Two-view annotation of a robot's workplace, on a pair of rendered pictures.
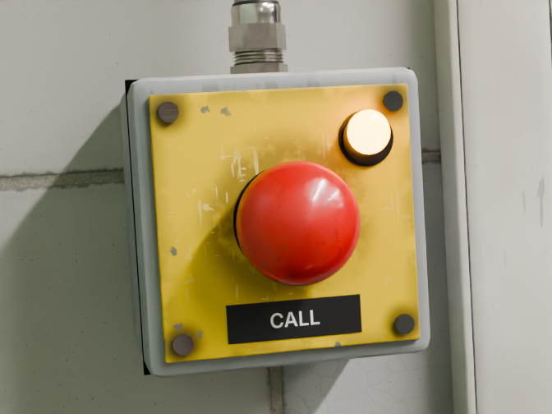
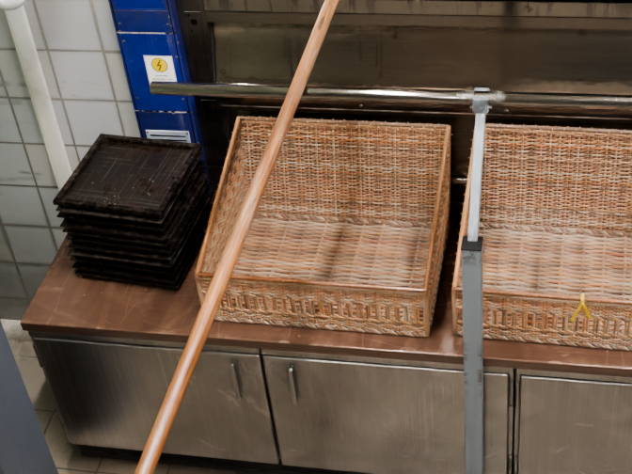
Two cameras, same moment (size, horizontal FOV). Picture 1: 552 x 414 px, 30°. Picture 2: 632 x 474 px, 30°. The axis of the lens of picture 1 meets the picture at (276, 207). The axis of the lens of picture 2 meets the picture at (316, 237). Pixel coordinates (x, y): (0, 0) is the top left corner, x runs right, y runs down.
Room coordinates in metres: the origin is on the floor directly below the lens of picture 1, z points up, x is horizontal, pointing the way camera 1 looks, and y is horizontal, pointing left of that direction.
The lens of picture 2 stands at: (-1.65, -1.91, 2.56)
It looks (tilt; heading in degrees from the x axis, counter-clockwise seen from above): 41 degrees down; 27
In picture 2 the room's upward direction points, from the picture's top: 7 degrees counter-clockwise
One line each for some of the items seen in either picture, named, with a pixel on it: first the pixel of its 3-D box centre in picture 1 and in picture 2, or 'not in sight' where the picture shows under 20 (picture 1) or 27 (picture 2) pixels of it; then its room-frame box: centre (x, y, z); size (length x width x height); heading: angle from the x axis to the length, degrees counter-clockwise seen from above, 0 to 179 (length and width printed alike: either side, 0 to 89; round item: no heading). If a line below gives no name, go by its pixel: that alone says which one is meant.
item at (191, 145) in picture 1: (269, 215); not in sight; (0.38, 0.00, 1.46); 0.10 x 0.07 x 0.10; 101
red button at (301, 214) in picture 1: (295, 222); not in sight; (0.33, -0.01, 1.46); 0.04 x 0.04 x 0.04; 11
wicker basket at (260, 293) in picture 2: not in sight; (328, 221); (0.33, -0.94, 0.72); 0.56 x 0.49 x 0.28; 101
